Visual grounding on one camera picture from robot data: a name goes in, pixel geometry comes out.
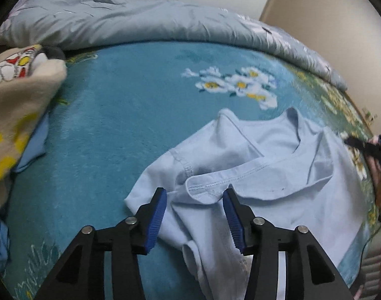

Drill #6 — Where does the blue floral plush blanket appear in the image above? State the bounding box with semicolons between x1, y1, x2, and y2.
5;42;377;299

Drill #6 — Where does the grey-blue floral quilt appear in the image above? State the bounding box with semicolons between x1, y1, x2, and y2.
0;0;347;91

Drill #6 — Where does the light blue printed t-shirt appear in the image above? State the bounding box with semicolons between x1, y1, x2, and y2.
125;108;367;299

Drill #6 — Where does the beige fleece cartoon garment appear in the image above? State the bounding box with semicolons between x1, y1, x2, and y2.
0;44;67;208

